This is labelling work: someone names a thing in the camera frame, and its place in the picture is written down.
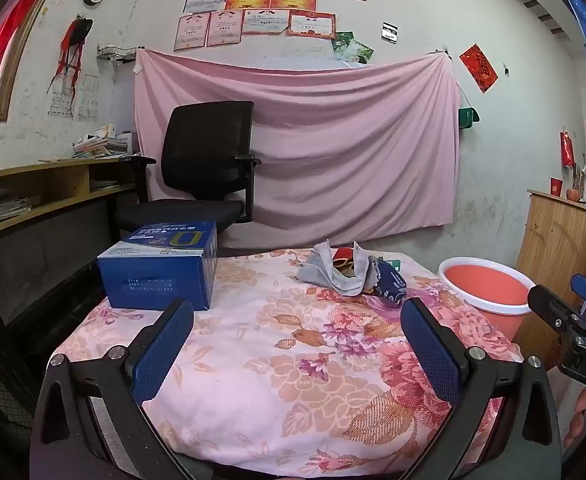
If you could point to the wooden window frame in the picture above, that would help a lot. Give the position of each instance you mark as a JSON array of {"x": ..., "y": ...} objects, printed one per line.
[{"x": 13, "y": 85}]

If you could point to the group of wall certificates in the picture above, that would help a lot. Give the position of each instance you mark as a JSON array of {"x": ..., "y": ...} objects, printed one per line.
[{"x": 268, "y": 7}]

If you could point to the pink hanging sheet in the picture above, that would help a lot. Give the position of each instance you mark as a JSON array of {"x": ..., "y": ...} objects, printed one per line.
[{"x": 353, "y": 145}]

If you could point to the red cup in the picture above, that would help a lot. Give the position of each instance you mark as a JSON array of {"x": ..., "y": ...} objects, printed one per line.
[{"x": 556, "y": 186}]

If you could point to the wooden cabinet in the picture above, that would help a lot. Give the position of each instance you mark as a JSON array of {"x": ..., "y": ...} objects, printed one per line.
[{"x": 555, "y": 245}]

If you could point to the stack of books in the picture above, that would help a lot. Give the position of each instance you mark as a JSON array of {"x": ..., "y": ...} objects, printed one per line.
[{"x": 100, "y": 145}]

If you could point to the black office chair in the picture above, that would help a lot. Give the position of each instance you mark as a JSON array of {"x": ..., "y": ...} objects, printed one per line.
[{"x": 208, "y": 150}]

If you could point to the green plant photo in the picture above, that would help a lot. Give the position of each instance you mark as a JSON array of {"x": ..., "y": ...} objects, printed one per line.
[
  {"x": 360, "y": 53},
  {"x": 342, "y": 41}
]

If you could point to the wooden shelf desk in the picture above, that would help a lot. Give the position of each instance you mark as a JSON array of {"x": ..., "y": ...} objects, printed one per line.
[{"x": 38, "y": 185}]

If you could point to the small green packet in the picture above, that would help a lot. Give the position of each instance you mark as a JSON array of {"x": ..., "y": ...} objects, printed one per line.
[{"x": 392, "y": 263}]

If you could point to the paper wall calendar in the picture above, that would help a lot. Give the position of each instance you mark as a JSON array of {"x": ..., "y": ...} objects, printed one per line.
[{"x": 85, "y": 97}]

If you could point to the red paper wall decoration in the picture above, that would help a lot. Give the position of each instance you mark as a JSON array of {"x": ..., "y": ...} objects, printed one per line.
[{"x": 479, "y": 67}]

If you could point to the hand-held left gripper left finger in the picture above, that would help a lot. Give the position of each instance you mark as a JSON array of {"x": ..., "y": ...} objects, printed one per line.
[{"x": 163, "y": 350}]

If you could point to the floral pink tablecloth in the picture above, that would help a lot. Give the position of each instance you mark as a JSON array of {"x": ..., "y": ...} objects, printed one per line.
[{"x": 283, "y": 360}]

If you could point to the red hanging ornament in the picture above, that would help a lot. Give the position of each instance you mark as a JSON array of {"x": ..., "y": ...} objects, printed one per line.
[{"x": 567, "y": 150}]

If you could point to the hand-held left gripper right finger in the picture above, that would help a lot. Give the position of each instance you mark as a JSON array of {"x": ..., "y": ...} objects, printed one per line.
[{"x": 430, "y": 350}]

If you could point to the green wall holder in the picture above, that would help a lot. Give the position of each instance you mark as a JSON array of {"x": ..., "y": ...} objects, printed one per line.
[{"x": 468, "y": 117}]

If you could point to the red window ribbon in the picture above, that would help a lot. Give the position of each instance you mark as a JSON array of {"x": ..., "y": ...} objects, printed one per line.
[{"x": 3, "y": 35}]

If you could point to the red snack wrapper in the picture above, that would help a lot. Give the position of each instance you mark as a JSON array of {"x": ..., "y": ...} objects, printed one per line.
[{"x": 344, "y": 255}]

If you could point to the small black white card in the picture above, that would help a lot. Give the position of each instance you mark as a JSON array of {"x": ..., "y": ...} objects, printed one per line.
[{"x": 389, "y": 32}]

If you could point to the dark blue patterned packet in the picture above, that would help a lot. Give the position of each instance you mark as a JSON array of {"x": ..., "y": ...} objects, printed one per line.
[{"x": 390, "y": 285}]

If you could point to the orange bin with white rim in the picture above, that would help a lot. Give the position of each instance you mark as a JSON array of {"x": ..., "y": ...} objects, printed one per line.
[{"x": 483, "y": 285}]

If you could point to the red tassel wall ornament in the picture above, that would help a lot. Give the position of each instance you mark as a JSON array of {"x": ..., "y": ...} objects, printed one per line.
[{"x": 73, "y": 50}]

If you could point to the pile of socks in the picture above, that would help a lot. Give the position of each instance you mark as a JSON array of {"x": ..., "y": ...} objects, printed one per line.
[{"x": 323, "y": 272}]

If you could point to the pile of papers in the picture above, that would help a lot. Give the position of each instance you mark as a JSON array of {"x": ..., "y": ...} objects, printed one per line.
[{"x": 3, "y": 212}]

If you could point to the blue cardboard box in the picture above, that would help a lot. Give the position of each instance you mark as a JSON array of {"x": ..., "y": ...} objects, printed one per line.
[{"x": 158, "y": 270}]

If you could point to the orange fruit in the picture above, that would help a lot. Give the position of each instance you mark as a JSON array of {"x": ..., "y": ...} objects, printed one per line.
[{"x": 572, "y": 194}]

